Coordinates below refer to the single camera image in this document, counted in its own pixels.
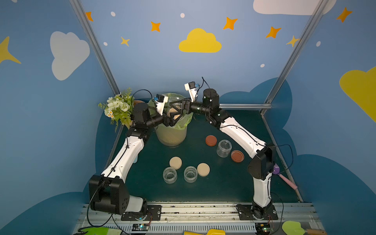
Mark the brown jar lid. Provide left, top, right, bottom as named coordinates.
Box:
left=231, top=150, right=245, bottom=163
left=205, top=135, right=217, bottom=146

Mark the beige jar lid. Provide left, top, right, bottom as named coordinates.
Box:
left=197, top=163, right=210, bottom=177
left=169, top=156, right=182, bottom=170

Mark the beige-lid oatmeal jar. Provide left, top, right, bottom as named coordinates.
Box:
left=184, top=166, right=198, bottom=183
left=163, top=167, right=177, bottom=184

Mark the brown-lid oatmeal jar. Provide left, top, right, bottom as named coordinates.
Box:
left=167, top=108, right=182, bottom=121
left=216, top=140, right=232, bottom=158

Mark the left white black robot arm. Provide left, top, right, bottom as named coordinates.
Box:
left=89, top=103, right=184, bottom=220

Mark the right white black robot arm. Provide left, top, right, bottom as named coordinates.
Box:
left=170, top=88, right=275, bottom=216

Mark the green plastic bin liner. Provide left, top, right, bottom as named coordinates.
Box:
left=148, top=93, right=193, bottom=130

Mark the mesh waste bin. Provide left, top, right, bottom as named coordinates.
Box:
left=155, top=124, right=188, bottom=147

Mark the artificial white flower plant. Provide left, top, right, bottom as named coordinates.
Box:
left=98, top=88, right=135, bottom=131

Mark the left controller board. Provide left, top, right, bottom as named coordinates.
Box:
left=132, top=224, right=150, bottom=232

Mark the controller board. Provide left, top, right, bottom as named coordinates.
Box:
left=255, top=223, right=272, bottom=235
left=132, top=224, right=150, bottom=232

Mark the yellow scoop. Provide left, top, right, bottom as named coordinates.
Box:
left=183, top=229, right=226, bottom=235

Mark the right controller board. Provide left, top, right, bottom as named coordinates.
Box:
left=255, top=223, right=272, bottom=235

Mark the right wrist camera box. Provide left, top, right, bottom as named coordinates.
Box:
left=185, top=81, right=200, bottom=102

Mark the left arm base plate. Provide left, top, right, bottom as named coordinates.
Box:
left=121, top=205, right=162, bottom=221

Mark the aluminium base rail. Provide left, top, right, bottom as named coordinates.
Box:
left=73, top=202, right=324, bottom=235

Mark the purple pink-handled scoop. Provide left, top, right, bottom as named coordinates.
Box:
left=273, top=164, right=298, bottom=190

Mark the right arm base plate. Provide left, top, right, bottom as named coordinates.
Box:
left=236, top=203, right=278, bottom=220

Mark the green spatula wooden handle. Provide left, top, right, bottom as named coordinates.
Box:
left=281, top=221, right=328, bottom=235

